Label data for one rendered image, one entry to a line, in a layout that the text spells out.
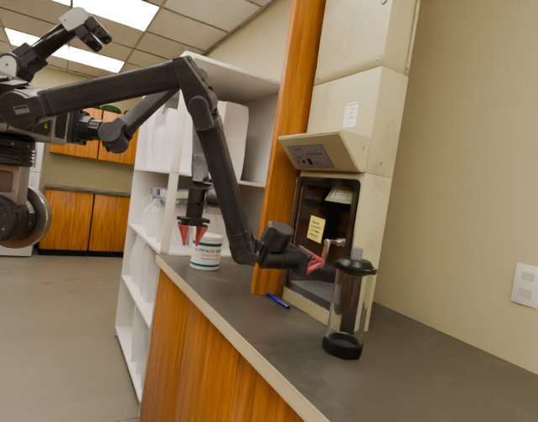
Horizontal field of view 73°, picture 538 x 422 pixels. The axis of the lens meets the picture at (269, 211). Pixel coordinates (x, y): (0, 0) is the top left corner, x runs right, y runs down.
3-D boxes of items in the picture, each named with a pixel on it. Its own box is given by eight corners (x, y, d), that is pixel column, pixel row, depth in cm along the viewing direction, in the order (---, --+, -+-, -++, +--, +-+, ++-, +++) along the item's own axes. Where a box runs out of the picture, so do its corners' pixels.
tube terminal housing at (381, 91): (333, 296, 145) (364, 103, 141) (399, 328, 117) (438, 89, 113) (281, 298, 132) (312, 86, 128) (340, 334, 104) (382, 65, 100)
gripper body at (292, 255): (292, 243, 105) (271, 240, 101) (312, 255, 97) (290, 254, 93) (287, 263, 106) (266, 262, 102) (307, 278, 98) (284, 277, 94)
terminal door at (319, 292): (284, 285, 131) (300, 176, 129) (340, 316, 105) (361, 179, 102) (282, 285, 130) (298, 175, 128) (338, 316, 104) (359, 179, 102)
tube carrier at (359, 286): (349, 337, 100) (361, 261, 99) (372, 356, 90) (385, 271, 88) (314, 337, 96) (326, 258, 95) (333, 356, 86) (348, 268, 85)
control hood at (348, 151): (300, 170, 130) (304, 142, 129) (365, 172, 102) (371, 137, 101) (273, 165, 124) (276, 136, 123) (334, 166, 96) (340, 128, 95)
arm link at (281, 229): (236, 243, 100) (234, 259, 92) (251, 208, 95) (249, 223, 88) (276, 256, 102) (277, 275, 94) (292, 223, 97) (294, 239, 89)
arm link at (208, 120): (192, 93, 84) (181, 100, 74) (216, 87, 83) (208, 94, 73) (237, 249, 101) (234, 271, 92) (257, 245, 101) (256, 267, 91)
